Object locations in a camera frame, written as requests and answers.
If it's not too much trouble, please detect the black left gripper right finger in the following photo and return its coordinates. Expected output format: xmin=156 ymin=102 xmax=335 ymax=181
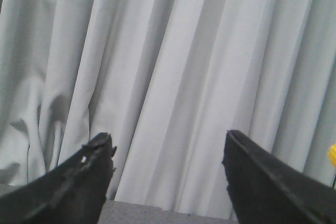
xmin=223 ymin=130 xmax=335 ymax=223

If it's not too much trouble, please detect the white pleated curtain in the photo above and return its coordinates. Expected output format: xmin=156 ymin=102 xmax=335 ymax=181
xmin=1 ymin=0 xmax=335 ymax=219

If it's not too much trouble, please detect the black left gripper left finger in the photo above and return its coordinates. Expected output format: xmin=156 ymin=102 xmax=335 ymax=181
xmin=1 ymin=133 xmax=116 ymax=223

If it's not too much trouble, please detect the yellow corn cob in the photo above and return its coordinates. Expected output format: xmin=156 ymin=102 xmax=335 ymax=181
xmin=328 ymin=144 xmax=336 ymax=168

